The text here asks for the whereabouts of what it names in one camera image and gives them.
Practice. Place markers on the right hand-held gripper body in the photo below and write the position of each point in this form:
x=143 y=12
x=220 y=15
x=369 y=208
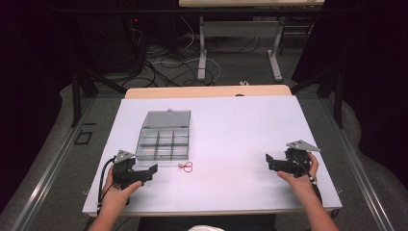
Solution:
x=298 y=162

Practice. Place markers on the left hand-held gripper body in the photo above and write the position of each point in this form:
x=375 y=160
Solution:
x=123 y=166

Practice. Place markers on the person's right hand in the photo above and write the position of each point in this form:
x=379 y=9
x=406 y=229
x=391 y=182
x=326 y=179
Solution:
x=300 y=183

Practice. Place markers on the person's left hand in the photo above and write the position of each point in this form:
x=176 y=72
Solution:
x=117 y=195

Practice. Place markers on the clear plastic compartment box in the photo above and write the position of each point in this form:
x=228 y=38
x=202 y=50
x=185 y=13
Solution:
x=163 y=138

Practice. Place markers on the red rubber band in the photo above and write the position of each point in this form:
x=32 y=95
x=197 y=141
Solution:
x=187 y=166

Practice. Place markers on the person's dark lap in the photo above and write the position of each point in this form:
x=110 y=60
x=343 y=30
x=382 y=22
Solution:
x=205 y=222

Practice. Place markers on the black metal stand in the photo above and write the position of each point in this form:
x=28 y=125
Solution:
x=77 y=96
x=336 y=93

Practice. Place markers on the white desk with metal legs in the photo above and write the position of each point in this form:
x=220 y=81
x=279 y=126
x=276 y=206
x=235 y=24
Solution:
x=240 y=29

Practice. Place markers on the black floor outlet frame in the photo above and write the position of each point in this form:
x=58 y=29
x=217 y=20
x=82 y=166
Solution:
x=83 y=137

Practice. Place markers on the metal floor rail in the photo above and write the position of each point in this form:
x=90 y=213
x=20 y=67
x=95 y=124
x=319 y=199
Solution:
x=45 y=173
x=356 y=166

